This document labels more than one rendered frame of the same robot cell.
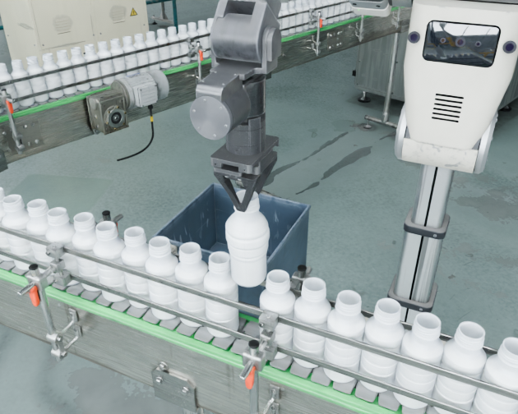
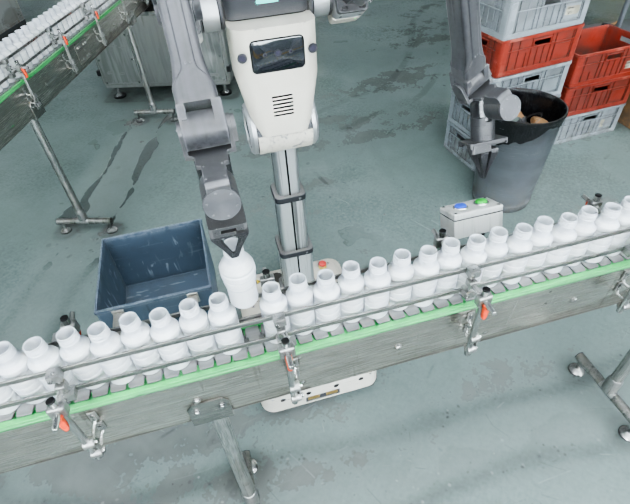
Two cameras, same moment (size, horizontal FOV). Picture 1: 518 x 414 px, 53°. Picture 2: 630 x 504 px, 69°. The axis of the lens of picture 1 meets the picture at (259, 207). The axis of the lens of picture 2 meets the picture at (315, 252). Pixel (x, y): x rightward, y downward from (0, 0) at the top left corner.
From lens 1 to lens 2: 34 cm
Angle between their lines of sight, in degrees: 32
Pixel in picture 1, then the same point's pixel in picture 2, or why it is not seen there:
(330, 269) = not seen: hidden behind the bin
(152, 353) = (184, 398)
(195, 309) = (209, 345)
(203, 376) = (234, 386)
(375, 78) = (122, 72)
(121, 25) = not seen: outside the picture
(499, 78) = (312, 72)
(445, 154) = (291, 138)
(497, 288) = (313, 208)
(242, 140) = not seen: hidden behind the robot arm
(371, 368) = (352, 309)
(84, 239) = (77, 350)
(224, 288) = (231, 318)
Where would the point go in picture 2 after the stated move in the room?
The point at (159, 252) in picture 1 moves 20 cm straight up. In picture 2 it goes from (164, 322) to (132, 248)
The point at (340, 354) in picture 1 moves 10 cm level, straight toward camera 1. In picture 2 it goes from (332, 312) to (356, 345)
